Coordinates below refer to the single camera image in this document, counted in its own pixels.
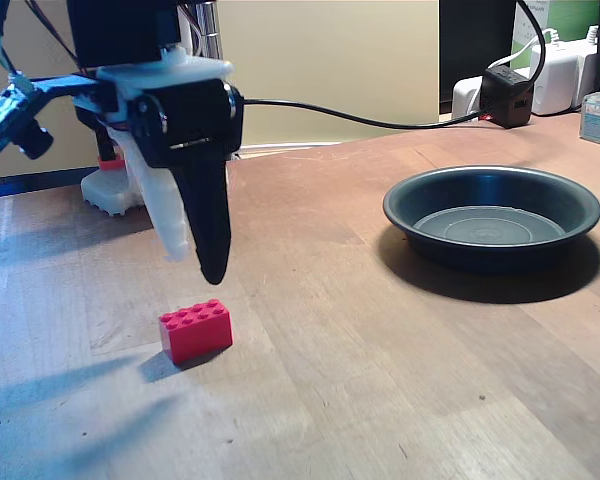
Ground red lego block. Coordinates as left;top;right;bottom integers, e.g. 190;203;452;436
158;298;235;365

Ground red and black table clamp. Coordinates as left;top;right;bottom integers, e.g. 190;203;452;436
97;142;127;172

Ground chrome metal pole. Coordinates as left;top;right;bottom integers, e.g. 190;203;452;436
190;0;226;64

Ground blue edge strip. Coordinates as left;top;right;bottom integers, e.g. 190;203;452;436
0;167;101;202

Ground white power strip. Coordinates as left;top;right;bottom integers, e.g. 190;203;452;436
452;74;486;122

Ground black monitor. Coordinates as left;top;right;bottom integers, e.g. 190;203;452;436
438;0;517;117

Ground black cube power adapter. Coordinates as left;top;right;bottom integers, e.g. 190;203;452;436
481;64;535;130

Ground dark round metal pan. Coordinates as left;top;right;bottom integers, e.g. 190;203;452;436
382;165;600;275

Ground large white power adapter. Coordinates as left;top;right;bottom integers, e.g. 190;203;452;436
529;42;582;117

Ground green and white box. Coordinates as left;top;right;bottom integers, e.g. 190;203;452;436
512;0;600;71

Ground narrow white power adapter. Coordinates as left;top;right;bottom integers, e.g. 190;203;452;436
577;24;600;109

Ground thick black cable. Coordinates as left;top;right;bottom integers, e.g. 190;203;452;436
242;98;487;130

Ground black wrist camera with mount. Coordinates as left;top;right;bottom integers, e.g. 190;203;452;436
0;74;101;161

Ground black adapter cable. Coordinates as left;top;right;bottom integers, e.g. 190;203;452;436
487;0;547;81

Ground white coiled cable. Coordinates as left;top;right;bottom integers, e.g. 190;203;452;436
511;27;561;69

